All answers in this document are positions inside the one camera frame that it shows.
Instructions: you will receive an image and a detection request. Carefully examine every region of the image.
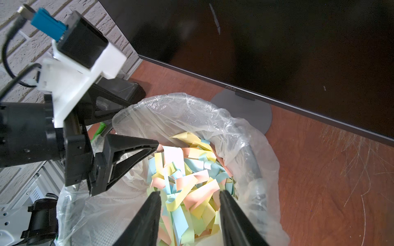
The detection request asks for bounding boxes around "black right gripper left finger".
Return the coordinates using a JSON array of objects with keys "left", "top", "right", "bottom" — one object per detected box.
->
[{"left": 113, "top": 192, "right": 161, "bottom": 246}]

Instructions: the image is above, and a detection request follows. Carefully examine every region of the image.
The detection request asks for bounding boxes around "black flat monitor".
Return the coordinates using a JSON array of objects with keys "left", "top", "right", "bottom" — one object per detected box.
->
[{"left": 102, "top": 1, "right": 394, "bottom": 146}]

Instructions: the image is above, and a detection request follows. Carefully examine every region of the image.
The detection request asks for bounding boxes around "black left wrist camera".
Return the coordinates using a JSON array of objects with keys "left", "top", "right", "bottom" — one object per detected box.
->
[{"left": 16, "top": 3, "right": 128, "bottom": 129}]

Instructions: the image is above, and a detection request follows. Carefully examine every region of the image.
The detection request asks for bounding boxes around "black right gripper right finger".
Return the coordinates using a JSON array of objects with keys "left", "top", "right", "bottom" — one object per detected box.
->
[{"left": 220, "top": 190, "right": 268, "bottom": 246}]

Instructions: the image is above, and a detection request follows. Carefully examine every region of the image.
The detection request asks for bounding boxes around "clear plastic bin liner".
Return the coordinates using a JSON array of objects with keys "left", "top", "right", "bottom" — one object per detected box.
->
[{"left": 56, "top": 93, "right": 290, "bottom": 246}]

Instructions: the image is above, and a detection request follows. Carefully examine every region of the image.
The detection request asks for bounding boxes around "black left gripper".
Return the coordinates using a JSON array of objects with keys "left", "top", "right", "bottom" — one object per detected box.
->
[{"left": 42, "top": 76, "right": 160, "bottom": 197}]

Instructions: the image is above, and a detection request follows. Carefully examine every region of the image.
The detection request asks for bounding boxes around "pile of discarded sticky notes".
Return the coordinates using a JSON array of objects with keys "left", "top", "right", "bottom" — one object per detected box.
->
[{"left": 146, "top": 132, "right": 235, "bottom": 246}]

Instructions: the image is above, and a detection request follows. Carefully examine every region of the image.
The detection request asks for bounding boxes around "grey round monitor stand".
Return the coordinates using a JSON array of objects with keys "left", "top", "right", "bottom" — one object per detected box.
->
[{"left": 210, "top": 89, "right": 273, "bottom": 134}]

